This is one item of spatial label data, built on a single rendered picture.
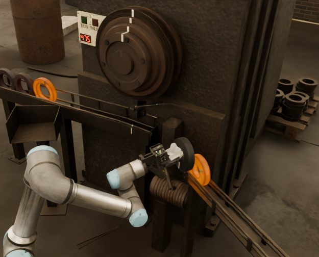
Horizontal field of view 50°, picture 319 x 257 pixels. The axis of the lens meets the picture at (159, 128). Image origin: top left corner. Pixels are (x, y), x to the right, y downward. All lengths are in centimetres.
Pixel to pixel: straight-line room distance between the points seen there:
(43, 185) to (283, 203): 187
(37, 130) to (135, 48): 87
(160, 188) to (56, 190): 74
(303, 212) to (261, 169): 50
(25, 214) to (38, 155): 27
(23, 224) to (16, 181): 130
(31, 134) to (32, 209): 79
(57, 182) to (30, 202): 22
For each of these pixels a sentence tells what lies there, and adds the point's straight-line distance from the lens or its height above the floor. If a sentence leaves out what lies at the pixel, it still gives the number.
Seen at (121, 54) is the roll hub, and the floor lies 116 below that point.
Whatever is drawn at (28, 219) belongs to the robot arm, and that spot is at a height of 69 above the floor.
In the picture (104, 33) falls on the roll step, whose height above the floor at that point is 121.
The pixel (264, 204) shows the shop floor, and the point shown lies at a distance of 264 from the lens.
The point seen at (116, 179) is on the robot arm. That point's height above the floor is 80.
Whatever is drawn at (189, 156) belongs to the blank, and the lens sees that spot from 149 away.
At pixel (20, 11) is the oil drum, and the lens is 458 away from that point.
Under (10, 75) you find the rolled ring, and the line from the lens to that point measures 260.
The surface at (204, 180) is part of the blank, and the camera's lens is 162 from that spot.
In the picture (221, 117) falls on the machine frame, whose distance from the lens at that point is 178.
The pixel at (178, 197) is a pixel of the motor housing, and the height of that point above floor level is 50.
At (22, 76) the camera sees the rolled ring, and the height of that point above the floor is 77.
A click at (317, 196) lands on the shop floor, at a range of 287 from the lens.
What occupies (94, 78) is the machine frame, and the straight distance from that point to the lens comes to 213.
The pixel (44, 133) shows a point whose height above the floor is 60.
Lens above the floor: 175
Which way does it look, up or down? 32 degrees down
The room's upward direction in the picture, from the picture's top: 3 degrees clockwise
